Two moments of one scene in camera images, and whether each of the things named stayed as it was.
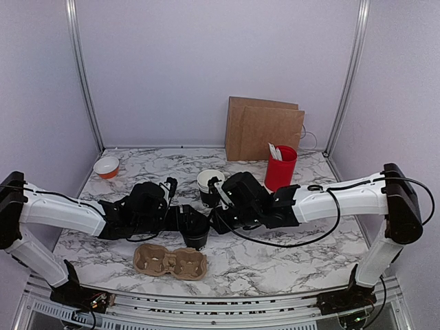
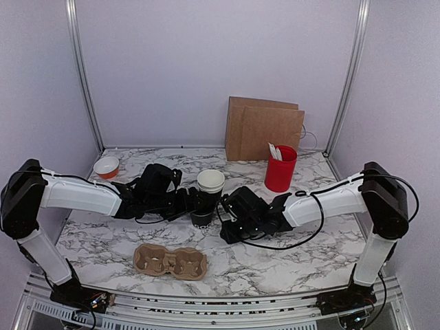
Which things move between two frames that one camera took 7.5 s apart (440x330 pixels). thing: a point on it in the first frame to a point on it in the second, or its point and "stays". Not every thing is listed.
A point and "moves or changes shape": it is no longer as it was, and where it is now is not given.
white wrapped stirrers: (276, 152) stays
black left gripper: (187, 211) to (185, 207)
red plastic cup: (279, 173) stays
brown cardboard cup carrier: (185, 263) stays
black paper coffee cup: (195, 238) moves or changes shape
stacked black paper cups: (210, 200) stays
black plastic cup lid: (195, 226) moves or changes shape
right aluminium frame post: (364, 20) stays
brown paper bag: (252, 123) stays
